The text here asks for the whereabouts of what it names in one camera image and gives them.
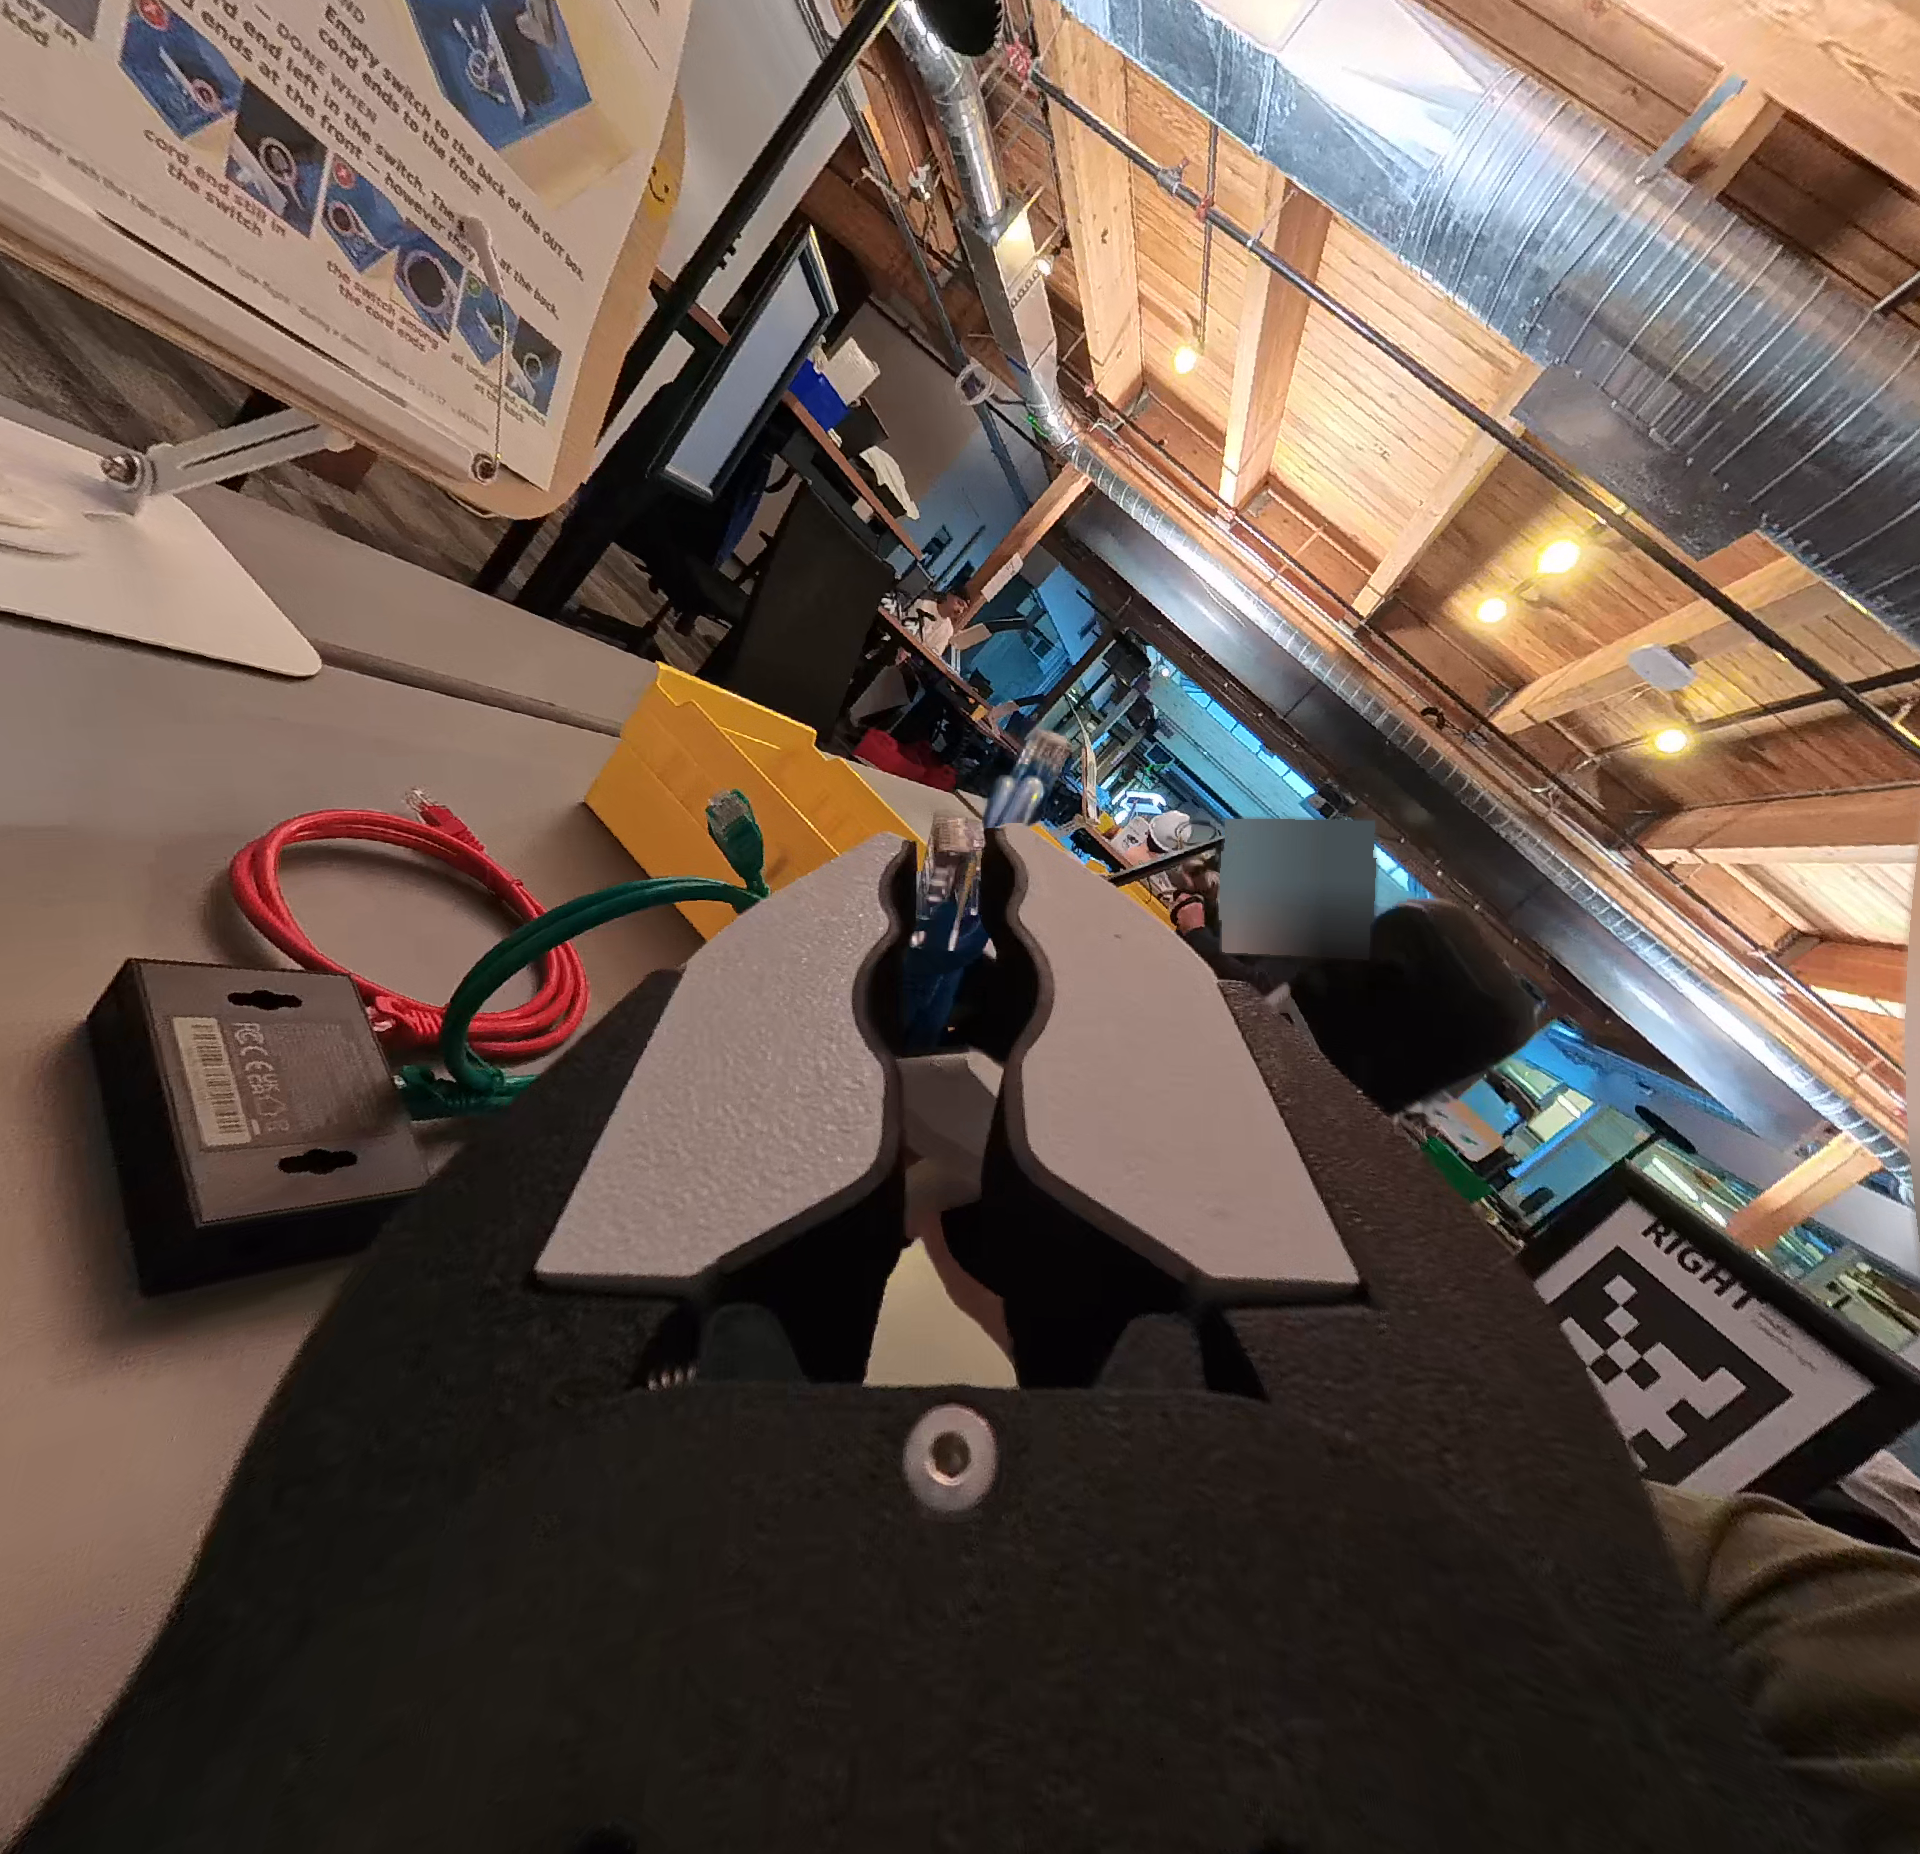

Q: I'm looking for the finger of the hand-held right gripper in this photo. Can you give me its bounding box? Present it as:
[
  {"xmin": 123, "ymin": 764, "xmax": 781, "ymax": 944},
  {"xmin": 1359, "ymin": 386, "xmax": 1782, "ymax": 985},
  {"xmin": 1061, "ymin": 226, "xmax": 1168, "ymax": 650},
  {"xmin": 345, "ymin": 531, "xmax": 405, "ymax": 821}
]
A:
[{"xmin": 899, "ymin": 1051, "xmax": 1004, "ymax": 1214}]

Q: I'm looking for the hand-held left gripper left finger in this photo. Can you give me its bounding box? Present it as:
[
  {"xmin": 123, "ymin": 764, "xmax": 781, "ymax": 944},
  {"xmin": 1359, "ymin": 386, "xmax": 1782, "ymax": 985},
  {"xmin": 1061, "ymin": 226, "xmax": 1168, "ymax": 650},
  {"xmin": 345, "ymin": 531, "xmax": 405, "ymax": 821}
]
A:
[{"xmin": 531, "ymin": 835, "xmax": 918, "ymax": 1300}]

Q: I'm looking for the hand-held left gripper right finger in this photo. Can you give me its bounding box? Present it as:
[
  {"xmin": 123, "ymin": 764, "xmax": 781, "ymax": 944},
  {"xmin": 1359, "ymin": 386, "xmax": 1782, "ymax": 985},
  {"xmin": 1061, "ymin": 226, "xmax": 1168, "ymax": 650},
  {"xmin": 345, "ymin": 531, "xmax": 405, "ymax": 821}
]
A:
[{"xmin": 990, "ymin": 827, "xmax": 1365, "ymax": 1306}]

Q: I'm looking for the blue ethernet cable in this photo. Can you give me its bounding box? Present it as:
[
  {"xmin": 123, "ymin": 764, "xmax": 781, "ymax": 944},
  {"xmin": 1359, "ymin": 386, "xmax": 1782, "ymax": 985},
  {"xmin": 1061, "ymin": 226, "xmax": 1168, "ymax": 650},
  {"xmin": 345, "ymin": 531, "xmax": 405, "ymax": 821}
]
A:
[{"xmin": 897, "ymin": 728, "xmax": 1075, "ymax": 1053}]

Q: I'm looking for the green ethernet cable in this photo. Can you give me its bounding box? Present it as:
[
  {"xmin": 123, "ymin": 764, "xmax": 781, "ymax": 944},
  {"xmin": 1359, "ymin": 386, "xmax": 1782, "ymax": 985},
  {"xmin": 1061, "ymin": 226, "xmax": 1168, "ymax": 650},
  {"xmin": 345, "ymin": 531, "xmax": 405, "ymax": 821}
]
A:
[{"xmin": 393, "ymin": 789, "xmax": 774, "ymax": 1120}]

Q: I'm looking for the black ethernet switch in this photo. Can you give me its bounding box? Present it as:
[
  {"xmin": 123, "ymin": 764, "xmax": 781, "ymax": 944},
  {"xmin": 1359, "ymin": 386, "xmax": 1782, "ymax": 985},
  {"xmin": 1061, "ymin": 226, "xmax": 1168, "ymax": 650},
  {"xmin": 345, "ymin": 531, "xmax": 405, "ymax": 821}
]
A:
[{"xmin": 85, "ymin": 958, "xmax": 432, "ymax": 1297}]

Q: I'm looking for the red ethernet cable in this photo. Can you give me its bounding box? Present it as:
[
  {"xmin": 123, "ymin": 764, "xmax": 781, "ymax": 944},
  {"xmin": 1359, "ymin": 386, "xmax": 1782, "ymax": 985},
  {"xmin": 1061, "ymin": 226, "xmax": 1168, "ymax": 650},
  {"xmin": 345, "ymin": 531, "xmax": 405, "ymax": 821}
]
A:
[{"xmin": 229, "ymin": 789, "xmax": 589, "ymax": 1060}]

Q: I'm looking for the dark steel ceiling beam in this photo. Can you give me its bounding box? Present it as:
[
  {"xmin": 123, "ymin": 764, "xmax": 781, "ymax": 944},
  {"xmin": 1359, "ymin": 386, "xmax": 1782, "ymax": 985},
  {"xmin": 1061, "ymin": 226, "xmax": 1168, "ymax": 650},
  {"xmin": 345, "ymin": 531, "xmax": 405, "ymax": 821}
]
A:
[{"xmin": 1050, "ymin": 512, "xmax": 1920, "ymax": 1196}]

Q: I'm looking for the yellow plastic bin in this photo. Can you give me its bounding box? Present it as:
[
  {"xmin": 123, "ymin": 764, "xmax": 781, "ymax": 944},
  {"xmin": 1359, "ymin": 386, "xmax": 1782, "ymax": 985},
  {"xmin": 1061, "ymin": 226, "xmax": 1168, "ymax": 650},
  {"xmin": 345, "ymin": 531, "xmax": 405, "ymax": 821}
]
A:
[{"xmin": 585, "ymin": 665, "xmax": 1178, "ymax": 941}]

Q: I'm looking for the printed marker card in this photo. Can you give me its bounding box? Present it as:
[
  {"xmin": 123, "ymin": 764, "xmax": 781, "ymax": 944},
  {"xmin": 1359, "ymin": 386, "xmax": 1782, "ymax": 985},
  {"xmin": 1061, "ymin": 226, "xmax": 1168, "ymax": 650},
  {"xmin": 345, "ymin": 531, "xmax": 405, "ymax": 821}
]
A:
[{"xmin": 1522, "ymin": 1164, "xmax": 1920, "ymax": 1503}]

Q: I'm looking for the instruction sheet on stand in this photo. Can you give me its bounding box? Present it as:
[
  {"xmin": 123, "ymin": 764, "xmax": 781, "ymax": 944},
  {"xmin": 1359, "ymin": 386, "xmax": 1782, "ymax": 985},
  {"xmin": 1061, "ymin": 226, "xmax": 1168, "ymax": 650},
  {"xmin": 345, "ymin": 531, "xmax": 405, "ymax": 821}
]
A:
[{"xmin": 0, "ymin": 84, "xmax": 692, "ymax": 525}]

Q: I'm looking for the black monitor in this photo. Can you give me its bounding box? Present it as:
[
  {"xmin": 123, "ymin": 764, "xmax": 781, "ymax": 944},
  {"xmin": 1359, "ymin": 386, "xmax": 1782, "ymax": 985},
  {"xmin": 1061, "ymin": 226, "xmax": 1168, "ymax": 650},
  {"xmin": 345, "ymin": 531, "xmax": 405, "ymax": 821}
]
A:
[{"xmin": 648, "ymin": 226, "xmax": 842, "ymax": 502}]

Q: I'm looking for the printed instruction sheet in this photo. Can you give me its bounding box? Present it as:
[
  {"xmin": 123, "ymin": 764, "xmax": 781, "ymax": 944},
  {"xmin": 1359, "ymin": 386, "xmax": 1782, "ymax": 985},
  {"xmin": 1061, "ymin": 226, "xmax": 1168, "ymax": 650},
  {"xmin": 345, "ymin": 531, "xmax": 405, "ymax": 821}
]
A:
[{"xmin": 0, "ymin": 0, "xmax": 703, "ymax": 491}]

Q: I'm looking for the silver ventilation duct cluster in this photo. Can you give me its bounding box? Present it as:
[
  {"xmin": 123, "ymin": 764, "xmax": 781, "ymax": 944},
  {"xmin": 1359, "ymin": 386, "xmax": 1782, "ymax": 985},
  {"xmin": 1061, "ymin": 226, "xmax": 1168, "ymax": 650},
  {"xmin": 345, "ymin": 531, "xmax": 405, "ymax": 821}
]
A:
[{"xmin": 832, "ymin": 0, "xmax": 1920, "ymax": 641}]

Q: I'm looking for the metal stand bracket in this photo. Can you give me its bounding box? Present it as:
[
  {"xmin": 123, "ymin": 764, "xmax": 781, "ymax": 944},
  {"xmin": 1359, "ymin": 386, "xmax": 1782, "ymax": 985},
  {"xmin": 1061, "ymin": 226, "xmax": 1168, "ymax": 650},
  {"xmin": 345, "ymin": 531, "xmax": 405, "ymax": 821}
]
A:
[{"xmin": 95, "ymin": 411, "xmax": 362, "ymax": 518}]

